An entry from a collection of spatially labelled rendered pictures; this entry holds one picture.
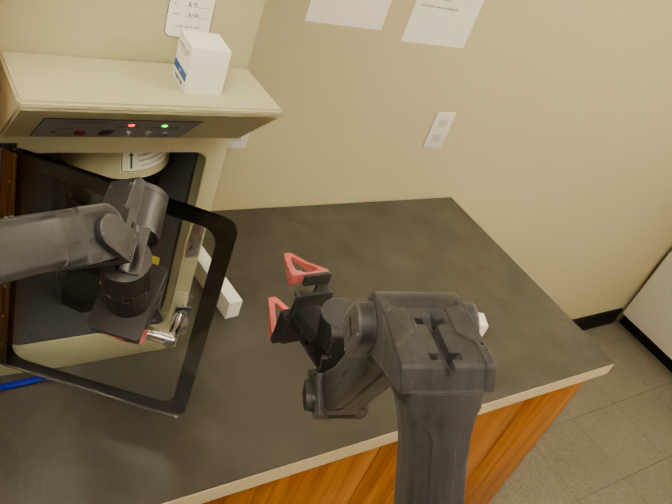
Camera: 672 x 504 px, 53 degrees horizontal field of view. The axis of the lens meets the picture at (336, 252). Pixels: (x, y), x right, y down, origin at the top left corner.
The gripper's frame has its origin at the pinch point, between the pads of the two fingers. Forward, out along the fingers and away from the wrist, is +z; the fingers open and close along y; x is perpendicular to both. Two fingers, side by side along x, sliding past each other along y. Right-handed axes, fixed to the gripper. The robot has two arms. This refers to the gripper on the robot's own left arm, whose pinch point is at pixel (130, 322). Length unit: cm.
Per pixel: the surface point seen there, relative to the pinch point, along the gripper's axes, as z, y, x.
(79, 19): -25.3, -24.8, -14.7
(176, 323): 3.2, -3.0, 5.4
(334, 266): 54, -47, 31
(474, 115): 53, -108, 59
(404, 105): 44, -94, 37
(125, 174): -1.5, -20.7, -8.5
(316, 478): 46, 3, 37
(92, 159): -3.1, -20.5, -13.2
